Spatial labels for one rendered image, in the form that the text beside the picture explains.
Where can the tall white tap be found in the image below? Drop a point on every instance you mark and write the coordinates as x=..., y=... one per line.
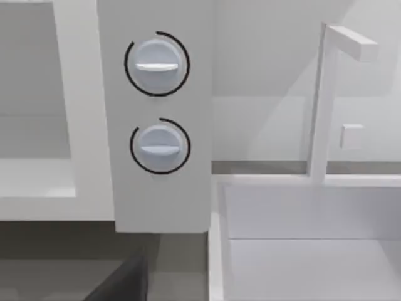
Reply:
x=322, y=103

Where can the pale blue microwave knob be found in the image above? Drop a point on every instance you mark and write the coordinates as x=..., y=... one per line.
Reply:
x=156, y=66
x=158, y=149

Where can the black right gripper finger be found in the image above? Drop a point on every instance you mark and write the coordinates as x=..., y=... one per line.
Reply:
x=125, y=282

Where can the pale microwave oven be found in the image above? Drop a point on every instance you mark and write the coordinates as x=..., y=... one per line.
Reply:
x=94, y=125

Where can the white sink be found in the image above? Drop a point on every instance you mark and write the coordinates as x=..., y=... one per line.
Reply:
x=307, y=238

